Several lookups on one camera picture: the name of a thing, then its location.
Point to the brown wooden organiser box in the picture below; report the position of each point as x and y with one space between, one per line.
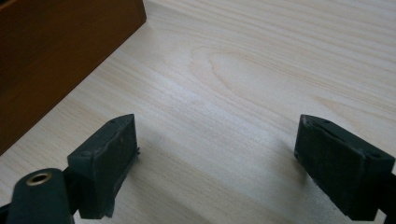
46 62

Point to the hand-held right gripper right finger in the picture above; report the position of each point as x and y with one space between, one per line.
336 168

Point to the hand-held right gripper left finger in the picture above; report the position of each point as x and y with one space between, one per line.
106 165

